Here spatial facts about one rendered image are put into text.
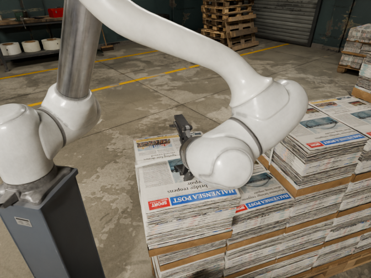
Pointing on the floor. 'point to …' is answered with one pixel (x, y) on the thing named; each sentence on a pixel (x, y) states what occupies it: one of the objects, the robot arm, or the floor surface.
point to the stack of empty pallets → (225, 11)
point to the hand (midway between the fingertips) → (177, 145)
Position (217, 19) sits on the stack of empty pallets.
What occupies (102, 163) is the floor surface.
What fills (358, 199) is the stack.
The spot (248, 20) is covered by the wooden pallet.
